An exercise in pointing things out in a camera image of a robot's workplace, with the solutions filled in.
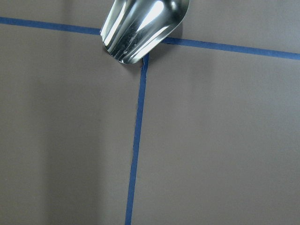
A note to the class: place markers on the metal scoop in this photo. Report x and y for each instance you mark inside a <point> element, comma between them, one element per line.
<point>134,27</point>

